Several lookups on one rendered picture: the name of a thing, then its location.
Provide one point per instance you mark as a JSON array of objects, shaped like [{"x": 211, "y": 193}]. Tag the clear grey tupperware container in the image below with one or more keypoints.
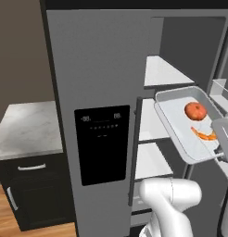
[{"x": 177, "y": 123}]

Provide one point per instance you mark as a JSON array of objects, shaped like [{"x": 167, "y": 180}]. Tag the white fridge crisper drawer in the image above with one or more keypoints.
[{"x": 138, "y": 202}]

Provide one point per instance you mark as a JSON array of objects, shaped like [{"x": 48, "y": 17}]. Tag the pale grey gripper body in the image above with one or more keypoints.
[{"x": 226, "y": 132}]

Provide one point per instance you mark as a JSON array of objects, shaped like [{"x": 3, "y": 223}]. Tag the white fridge shelf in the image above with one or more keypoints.
[
  {"x": 151, "y": 163},
  {"x": 151, "y": 123},
  {"x": 162, "y": 72}
]

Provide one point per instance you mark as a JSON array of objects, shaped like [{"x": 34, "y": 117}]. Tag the grey fridge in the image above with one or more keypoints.
[{"x": 187, "y": 40}]

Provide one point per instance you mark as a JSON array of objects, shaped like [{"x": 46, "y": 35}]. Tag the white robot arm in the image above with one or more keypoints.
[{"x": 168, "y": 197}]

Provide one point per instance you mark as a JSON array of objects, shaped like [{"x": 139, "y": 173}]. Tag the black drawer front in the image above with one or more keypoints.
[{"x": 54, "y": 168}]

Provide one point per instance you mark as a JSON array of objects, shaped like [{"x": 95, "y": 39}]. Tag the black base cupboard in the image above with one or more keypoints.
[{"x": 38, "y": 197}]

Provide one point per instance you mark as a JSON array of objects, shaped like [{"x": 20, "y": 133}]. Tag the clear fridge door bin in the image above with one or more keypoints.
[{"x": 222, "y": 92}]

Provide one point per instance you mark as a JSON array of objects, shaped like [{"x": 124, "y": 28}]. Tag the open grey fridge door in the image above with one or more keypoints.
[{"x": 207, "y": 197}]

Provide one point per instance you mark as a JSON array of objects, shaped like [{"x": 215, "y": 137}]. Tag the grey fridge door with dispenser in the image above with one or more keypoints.
[{"x": 97, "y": 61}]

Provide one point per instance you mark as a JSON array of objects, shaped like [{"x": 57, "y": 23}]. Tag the black cupboard door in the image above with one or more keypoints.
[{"x": 41, "y": 203}]

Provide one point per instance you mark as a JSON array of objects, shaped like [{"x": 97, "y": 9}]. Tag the orange shrimp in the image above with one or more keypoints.
[{"x": 205, "y": 135}]

